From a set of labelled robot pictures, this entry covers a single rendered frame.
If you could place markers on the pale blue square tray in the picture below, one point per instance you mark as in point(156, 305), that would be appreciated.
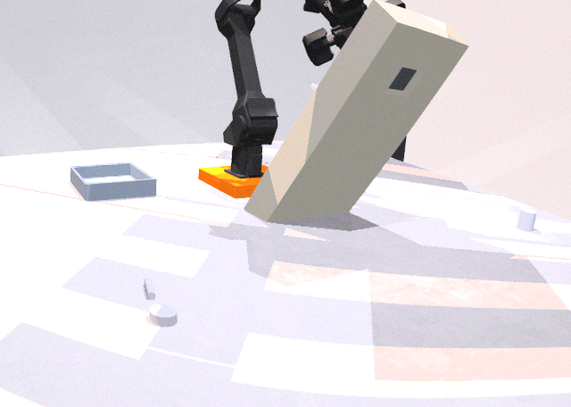
point(112, 181)

